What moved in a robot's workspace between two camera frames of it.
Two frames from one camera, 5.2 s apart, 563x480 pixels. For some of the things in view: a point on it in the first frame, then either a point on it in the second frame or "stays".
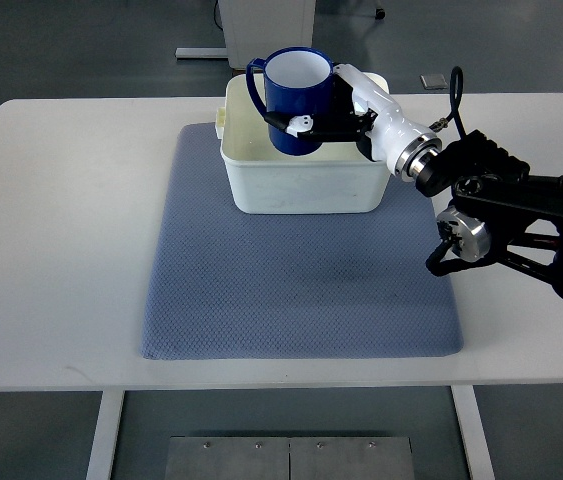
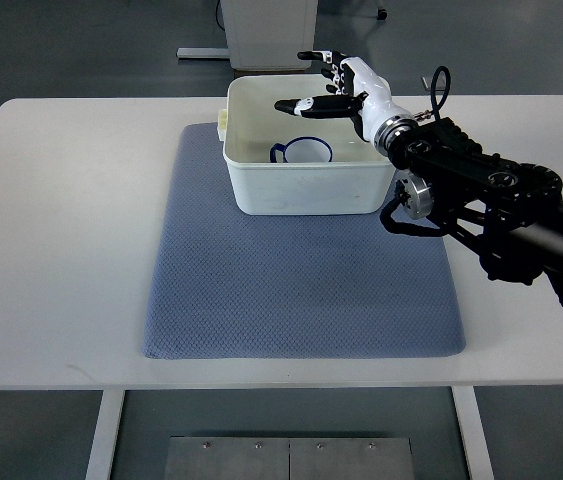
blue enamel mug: (290, 144) -> (304, 149)
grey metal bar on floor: (199, 52) stays
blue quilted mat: (232, 285) stays
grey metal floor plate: (289, 458) stays
